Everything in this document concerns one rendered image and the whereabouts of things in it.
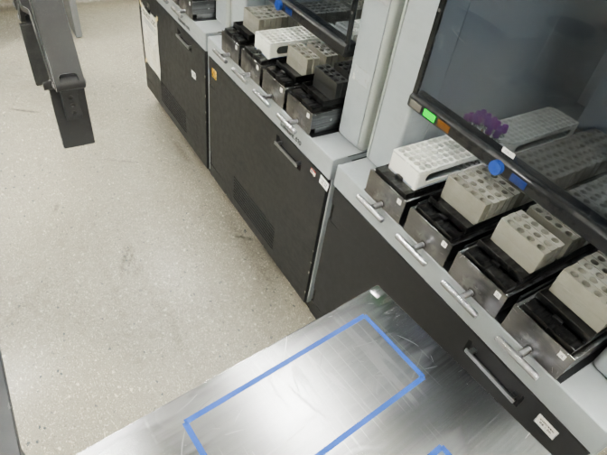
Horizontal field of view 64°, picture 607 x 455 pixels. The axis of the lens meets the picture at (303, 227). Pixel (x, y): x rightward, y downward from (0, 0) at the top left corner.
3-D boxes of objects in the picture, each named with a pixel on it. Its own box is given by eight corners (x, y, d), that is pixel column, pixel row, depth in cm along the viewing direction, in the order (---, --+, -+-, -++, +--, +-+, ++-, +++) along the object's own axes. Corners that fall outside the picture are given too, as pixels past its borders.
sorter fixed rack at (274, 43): (327, 40, 174) (330, 22, 170) (343, 51, 168) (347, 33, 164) (253, 50, 161) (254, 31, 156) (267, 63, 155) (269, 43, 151)
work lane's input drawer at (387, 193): (534, 137, 155) (547, 112, 149) (571, 161, 147) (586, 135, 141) (350, 195, 122) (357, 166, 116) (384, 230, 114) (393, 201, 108)
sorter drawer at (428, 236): (574, 163, 146) (590, 138, 140) (615, 190, 138) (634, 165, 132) (387, 234, 113) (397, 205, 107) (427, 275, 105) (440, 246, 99)
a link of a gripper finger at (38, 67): (19, 25, 52) (18, 23, 52) (36, 86, 56) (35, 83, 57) (50, 23, 53) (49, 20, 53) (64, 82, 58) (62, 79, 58)
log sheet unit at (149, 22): (145, 62, 262) (138, -8, 238) (163, 86, 246) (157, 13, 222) (141, 62, 261) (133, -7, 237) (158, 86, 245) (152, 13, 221)
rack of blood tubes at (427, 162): (470, 145, 133) (478, 125, 129) (497, 165, 128) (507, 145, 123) (386, 170, 120) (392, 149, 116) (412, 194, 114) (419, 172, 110)
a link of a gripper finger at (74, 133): (80, 76, 46) (82, 79, 45) (93, 139, 50) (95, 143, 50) (45, 80, 44) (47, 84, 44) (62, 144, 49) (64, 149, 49)
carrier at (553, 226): (565, 258, 102) (580, 238, 97) (559, 262, 101) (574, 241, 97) (522, 223, 108) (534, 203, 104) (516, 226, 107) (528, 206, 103)
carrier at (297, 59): (311, 78, 147) (313, 59, 143) (305, 78, 146) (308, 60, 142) (291, 61, 154) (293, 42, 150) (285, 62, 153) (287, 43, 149)
